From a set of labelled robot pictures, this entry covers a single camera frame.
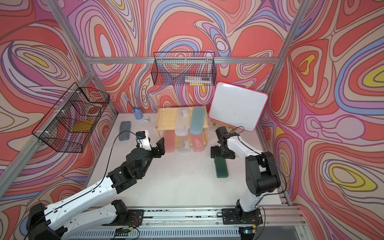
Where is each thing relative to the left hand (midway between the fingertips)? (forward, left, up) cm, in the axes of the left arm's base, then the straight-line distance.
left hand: (159, 139), depth 72 cm
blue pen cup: (+38, +25, -19) cm, 49 cm away
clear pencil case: (+11, -10, -22) cm, 27 cm away
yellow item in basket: (+4, +36, +5) cm, 37 cm away
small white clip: (+37, +19, -25) cm, 48 cm away
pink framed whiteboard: (+34, -48, -9) cm, 60 cm away
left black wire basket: (+6, +46, +3) cm, 46 cm away
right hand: (+1, -34, -23) cm, 41 cm away
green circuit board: (-35, +17, -28) cm, 48 cm away
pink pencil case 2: (+12, -20, -23) cm, 33 cm away
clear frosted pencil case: (+16, -10, -5) cm, 20 cm away
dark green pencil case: (-4, -34, -24) cm, 42 cm away
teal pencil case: (+16, -19, -4) cm, 25 cm away
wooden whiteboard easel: (+31, -33, -21) cm, 50 cm away
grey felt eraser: (+25, +33, -24) cm, 48 cm away
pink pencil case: (+18, 0, -23) cm, 29 cm away
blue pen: (+48, +34, -16) cm, 60 cm away
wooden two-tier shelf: (+16, -1, -5) cm, 17 cm away
